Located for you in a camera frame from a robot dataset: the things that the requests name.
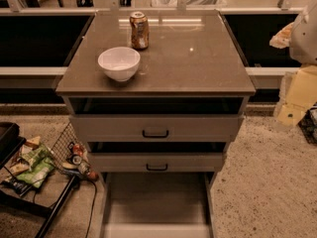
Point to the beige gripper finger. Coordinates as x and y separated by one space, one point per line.
282 39

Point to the orange soda can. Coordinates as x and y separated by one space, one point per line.
140 30

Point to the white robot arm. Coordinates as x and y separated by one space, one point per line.
300 36

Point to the grey drawer cabinet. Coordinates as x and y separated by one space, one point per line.
190 54

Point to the top grey drawer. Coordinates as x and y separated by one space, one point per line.
156 120

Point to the grey drawer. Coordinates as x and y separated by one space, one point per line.
157 205
156 120
157 156

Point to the middle grey drawer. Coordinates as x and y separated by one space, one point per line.
157 156

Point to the bottom grey drawer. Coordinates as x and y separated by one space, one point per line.
157 205

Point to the red soda can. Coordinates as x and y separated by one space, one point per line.
77 150

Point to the white ceramic bowl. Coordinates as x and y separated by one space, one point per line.
120 63

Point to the green snack bag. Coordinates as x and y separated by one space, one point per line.
40 164

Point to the black wire crate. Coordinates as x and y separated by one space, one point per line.
308 126

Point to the black wire basket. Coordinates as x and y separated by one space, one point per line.
76 168

